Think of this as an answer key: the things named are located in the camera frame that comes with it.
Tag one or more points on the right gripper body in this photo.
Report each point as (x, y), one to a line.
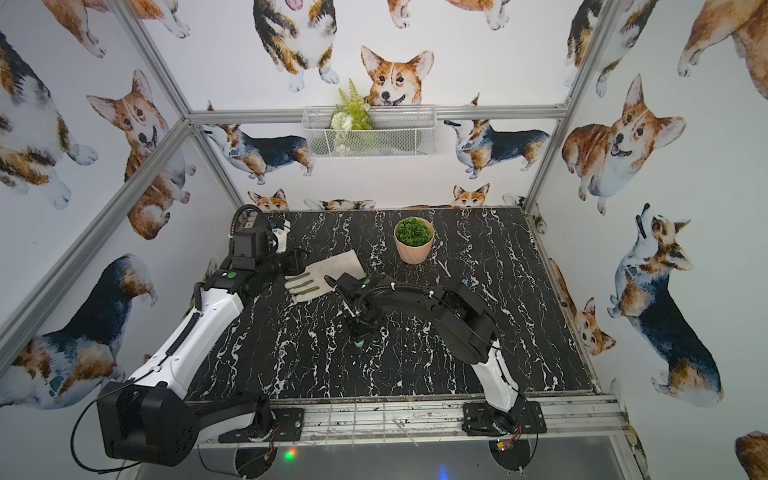
(362, 328)

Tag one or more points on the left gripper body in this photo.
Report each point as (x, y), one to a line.
(293, 262)

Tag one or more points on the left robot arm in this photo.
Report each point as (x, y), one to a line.
(148, 418)

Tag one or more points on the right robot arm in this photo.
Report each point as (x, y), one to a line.
(461, 318)

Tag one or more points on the beige paper sheet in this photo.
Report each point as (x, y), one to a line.
(312, 284)

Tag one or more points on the potted green plant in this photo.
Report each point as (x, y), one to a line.
(414, 237)

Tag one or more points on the fern and white flower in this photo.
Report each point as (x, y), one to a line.
(351, 114)

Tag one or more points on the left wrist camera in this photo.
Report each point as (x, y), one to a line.
(258, 240)

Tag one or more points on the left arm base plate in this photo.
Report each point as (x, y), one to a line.
(282, 424)

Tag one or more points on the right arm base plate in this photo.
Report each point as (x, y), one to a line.
(480, 419)

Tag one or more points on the white wire basket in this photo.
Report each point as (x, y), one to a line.
(397, 132)

